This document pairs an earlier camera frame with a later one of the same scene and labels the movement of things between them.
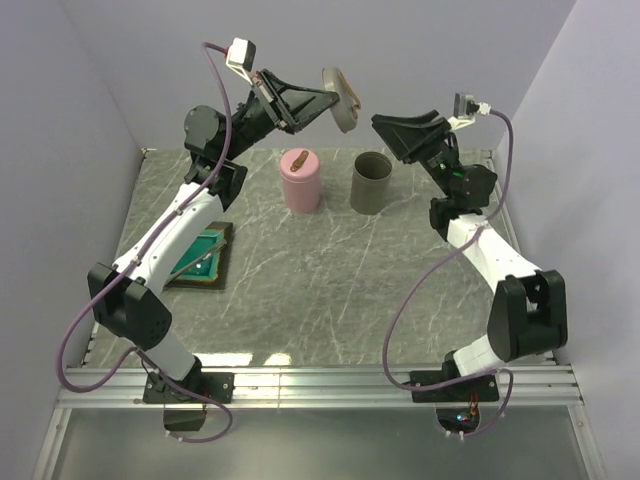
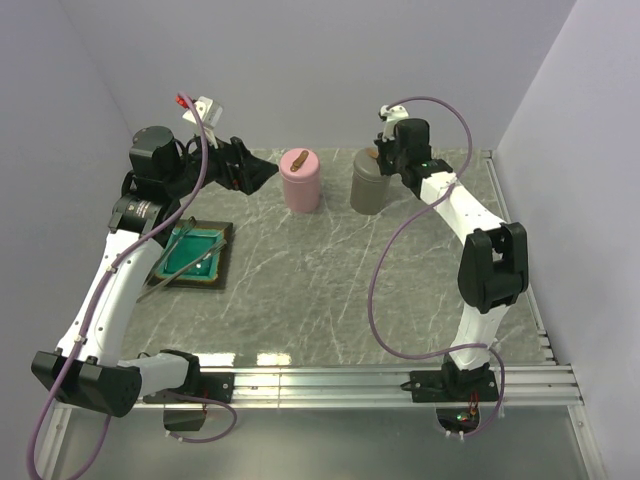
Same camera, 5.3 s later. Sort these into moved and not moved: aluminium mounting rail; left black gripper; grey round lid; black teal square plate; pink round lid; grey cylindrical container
Moved: left black gripper; grey round lid
Not moved: black teal square plate; pink round lid; grey cylindrical container; aluminium mounting rail
